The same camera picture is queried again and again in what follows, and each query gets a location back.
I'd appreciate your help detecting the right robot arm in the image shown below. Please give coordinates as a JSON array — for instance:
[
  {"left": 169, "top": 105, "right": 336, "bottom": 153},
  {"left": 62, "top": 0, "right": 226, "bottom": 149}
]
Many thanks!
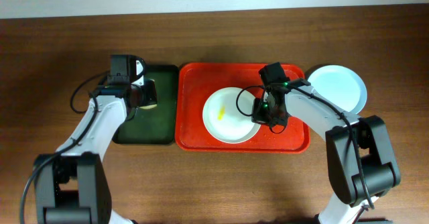
[{"left": 252, "top": 78, "right": 401, "bottom": 223}]

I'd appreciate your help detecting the white plate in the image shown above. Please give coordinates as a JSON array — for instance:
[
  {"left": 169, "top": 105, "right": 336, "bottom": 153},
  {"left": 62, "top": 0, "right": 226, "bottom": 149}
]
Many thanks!
[{"left": 202, "top": 87, "right": 261, "bottom": 144}]

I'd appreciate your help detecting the light blue plate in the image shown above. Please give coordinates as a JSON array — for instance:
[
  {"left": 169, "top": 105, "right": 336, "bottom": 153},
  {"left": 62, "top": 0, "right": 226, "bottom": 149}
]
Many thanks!
[{"left": 307, "top": 65, "right": 367, "bottom": 114}]

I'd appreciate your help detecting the green and yellow sponge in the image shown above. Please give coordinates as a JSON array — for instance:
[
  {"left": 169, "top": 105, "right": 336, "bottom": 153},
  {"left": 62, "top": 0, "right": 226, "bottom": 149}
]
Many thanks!
[{"left": 139, "top": 104, "right": 157, "bottom": 110}]

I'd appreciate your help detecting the dark green rectangular tray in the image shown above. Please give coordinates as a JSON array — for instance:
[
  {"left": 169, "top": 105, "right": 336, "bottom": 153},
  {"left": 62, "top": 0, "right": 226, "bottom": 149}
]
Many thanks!
[{"left": 113, "top": 65, "right": 179, "bottom": 146}]

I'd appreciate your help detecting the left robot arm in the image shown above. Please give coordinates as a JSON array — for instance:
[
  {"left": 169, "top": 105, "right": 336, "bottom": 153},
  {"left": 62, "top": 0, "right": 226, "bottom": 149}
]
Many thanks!
[{"left": 28, "top": 79, "right": 157, "bottom": 223}]

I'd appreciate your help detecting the red plastic tray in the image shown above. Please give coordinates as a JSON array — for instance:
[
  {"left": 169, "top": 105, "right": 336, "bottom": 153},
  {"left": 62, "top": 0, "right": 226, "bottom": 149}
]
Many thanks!
[{"left": 175, "top": 62, "right": 310, "bottom": 154}]

